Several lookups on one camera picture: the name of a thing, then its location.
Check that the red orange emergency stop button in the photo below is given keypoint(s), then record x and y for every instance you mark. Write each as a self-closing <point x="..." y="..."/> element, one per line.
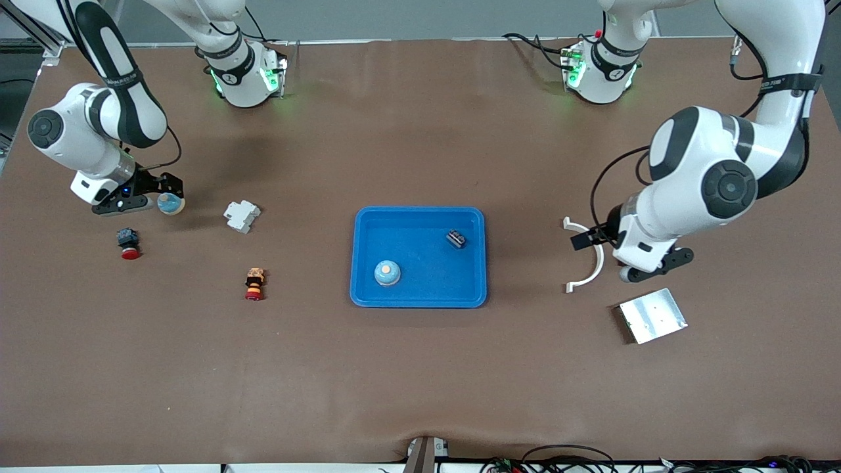
<point x="255" y="284"/>

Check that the aluminium frame profile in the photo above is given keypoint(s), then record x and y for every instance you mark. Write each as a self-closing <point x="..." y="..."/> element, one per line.
<point x="52" y="47"/>

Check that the blue knob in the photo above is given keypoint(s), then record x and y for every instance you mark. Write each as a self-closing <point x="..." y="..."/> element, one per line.
<point x="387" y="273"/>
<point x="172" y="206"/>

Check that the red mushroom button black body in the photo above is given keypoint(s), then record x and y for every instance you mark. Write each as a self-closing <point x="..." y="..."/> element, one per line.
<point x="129" y="244"/>

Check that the white circuit breaker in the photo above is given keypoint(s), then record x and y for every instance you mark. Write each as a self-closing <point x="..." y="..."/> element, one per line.
<point x="242" y="217"/>

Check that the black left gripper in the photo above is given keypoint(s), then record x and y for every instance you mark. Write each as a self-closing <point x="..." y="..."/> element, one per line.
<point x="610" y="226"/>

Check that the blue plastic tray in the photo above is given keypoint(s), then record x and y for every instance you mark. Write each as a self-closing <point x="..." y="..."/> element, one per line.
<point x="420" y="289"/>

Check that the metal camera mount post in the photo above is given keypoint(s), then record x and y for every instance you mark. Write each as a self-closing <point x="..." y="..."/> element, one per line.
<point x="420" y="460"/>

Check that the silver metal plate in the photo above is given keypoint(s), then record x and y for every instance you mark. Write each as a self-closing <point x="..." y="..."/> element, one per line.
<point x="654" y="315"/>

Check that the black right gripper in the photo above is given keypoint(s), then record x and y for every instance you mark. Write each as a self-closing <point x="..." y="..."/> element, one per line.
<point x="148" y="182"/>

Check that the brown table mat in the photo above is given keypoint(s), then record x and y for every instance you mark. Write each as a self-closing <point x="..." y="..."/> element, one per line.
<point x="420" y="381"/>

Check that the dark brown cylindrical capacitor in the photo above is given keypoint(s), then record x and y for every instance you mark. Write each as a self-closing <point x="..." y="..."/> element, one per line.
<point x="456" y="238"/>

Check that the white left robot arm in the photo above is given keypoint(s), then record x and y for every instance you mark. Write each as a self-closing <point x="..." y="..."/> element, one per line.
<point x="709" y="177"/>

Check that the white curved plastic bracket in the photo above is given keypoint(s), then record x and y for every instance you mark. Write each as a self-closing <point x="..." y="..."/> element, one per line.
<point x="599" y="269"/>

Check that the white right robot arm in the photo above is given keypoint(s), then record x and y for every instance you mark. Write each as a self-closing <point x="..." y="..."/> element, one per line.
<point x="72" y="141"/>

